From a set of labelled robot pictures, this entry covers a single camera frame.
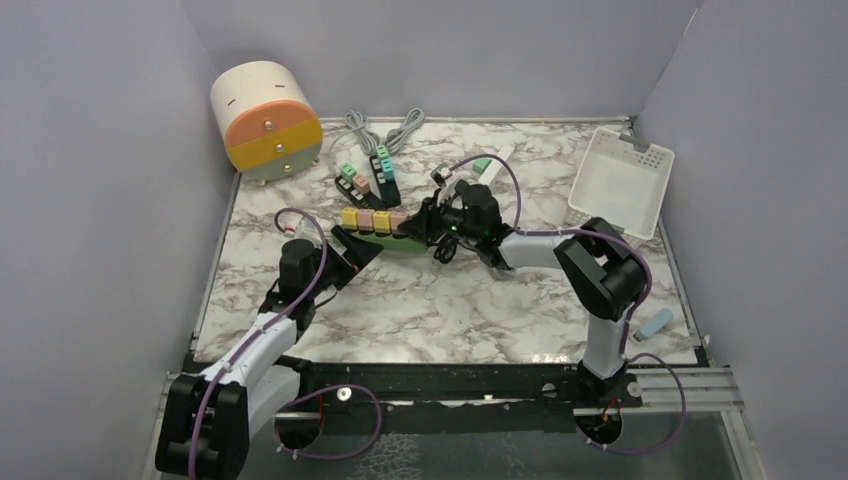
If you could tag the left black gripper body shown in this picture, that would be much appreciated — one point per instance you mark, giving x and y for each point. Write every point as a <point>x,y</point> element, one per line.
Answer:
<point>337,269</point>

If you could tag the black power strip left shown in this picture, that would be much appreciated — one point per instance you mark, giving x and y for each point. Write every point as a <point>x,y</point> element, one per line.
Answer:
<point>355,187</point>

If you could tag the round cream drawer cabinet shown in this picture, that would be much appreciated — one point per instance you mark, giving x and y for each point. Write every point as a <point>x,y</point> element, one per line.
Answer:
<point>269,129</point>

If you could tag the green power strip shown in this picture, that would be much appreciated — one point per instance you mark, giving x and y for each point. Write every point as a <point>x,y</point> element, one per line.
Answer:
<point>390,242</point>

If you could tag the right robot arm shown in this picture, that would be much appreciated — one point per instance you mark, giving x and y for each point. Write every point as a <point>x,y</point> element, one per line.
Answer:
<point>610,278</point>

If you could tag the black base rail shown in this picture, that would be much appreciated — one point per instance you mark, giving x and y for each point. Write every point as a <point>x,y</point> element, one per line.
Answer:
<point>463,398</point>

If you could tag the light blue small device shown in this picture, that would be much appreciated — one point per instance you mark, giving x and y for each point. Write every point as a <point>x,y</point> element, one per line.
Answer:
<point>653,325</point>

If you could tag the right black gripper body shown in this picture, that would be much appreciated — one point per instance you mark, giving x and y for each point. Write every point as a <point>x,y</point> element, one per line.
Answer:
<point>448,222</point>

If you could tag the yellow plug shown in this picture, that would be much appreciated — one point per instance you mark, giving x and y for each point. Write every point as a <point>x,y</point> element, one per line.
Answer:
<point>381,221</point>
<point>349,218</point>

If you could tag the black power strip right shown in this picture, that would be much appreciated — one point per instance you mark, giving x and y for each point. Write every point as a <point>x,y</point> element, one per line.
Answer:
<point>383,171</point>

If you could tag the green plug on white strip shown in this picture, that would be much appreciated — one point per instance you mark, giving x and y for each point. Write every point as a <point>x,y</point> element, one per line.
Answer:
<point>480,165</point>

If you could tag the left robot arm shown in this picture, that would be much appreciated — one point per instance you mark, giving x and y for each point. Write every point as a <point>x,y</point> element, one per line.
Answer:
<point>210,418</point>

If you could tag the black power strip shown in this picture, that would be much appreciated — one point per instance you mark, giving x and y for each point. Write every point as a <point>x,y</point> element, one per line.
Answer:
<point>383,171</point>
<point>355,187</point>

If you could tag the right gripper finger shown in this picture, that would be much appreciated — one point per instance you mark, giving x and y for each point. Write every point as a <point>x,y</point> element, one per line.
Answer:
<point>416,227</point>
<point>428,212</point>

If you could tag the white plastic basket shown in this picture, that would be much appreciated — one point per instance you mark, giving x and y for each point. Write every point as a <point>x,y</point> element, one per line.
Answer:
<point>623,180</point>

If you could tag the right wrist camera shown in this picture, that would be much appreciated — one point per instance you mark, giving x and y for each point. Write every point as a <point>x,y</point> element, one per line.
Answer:
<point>446,180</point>

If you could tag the pink plug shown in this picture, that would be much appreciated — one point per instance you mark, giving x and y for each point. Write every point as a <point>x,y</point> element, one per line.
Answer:
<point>395,220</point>
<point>365,219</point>

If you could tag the white power strip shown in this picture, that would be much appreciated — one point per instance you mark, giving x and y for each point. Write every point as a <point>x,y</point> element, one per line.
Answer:
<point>495,168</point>

